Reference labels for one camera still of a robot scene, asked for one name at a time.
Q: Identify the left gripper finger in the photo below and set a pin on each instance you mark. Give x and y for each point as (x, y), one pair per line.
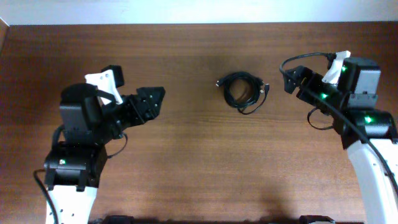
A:
(149, 110)
(152, 95)

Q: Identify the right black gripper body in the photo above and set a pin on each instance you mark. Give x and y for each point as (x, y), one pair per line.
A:
(303, 83)

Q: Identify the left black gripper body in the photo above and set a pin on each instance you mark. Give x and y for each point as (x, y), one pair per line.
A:
(126, 114)

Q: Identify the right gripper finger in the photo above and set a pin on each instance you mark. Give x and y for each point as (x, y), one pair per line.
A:
(290, 85)
(298, 73)

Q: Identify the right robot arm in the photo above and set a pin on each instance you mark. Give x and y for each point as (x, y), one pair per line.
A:
(368, 135)

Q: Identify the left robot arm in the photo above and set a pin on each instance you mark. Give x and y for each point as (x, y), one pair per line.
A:
(91, 119)

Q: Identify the black base block left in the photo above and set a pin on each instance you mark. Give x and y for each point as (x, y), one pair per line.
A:
(113, 219)

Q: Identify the black base block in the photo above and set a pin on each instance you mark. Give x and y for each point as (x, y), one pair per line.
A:
(113, 219)
(315, 219)

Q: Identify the black base block right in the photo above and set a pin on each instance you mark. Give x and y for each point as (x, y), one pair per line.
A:
(315, 219)

